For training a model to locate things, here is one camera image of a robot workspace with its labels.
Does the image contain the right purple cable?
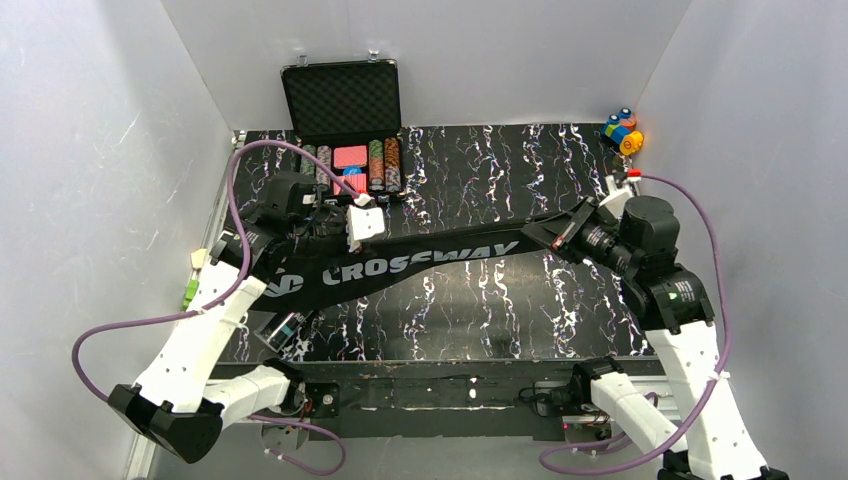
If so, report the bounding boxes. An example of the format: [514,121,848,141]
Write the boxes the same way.
[538,169,733,477]

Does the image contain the black shuttlecock tube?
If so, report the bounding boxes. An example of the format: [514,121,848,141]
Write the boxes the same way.
[254,312,313,353]

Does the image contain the beige block on rail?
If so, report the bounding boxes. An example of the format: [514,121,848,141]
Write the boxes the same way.
[190,248,207,270]

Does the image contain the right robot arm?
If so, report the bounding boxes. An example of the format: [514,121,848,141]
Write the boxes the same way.
[523,194,784,479]

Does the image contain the colourful toy blocks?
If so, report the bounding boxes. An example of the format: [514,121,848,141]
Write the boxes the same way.
[601,107,644,156]

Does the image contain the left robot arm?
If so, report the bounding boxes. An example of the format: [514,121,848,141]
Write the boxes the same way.
[108,172,385,464]

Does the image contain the purple cable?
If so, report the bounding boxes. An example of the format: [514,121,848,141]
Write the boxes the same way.
[71,139,374,478]
[538,169,733,477]

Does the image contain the black poker chip case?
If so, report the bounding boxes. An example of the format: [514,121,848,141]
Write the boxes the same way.
[279,55,407,204]

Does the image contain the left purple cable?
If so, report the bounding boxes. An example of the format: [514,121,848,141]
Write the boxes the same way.
[71,139,374,478]

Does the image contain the green clip on rail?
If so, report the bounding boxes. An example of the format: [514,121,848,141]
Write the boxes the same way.
[182,278,199,311]

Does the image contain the black racket bag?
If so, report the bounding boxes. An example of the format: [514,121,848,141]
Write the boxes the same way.
[252,212,584,313]

